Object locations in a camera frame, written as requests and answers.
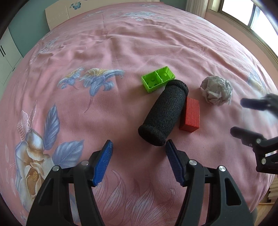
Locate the black foam roller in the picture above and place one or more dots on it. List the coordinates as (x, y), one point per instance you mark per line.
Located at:
(162, 113)

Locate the pink floral bedsheet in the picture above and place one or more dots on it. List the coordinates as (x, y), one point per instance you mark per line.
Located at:
(108, 54)

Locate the green toy brick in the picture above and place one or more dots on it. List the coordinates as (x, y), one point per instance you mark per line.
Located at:
(149, 88)

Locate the white wardrobe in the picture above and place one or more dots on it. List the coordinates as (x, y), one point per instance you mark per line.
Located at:
(8, 54)

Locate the grey paper ball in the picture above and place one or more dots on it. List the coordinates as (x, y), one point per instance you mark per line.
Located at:
(216, 90)

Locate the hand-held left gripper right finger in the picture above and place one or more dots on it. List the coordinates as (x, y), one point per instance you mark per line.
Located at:
(176, 164)

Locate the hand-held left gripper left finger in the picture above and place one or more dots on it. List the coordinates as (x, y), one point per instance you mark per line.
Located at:
(103, 163)

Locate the window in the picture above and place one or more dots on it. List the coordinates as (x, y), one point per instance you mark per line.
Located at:
(236, 8)

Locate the red block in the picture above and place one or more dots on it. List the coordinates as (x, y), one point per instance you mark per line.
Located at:
(191, 113)

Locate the white bed headboard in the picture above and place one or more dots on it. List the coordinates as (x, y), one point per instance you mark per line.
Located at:
(58, 13)

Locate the white curtain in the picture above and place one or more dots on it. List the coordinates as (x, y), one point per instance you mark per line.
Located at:
(195, 6)

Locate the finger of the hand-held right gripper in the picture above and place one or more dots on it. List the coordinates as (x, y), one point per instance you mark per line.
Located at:
(243, 134)
(258, 102)

